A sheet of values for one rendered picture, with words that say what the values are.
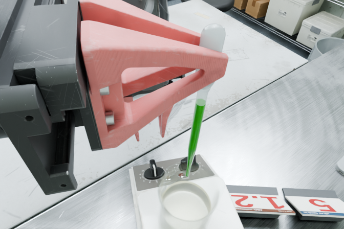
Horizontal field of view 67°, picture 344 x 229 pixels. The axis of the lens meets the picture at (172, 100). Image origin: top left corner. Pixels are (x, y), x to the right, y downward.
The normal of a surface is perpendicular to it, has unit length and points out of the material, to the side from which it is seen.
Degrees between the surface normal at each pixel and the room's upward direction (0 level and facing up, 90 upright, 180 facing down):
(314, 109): 0
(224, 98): 0
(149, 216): 0
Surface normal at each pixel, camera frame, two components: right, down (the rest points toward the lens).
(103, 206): 0.04, -0.71
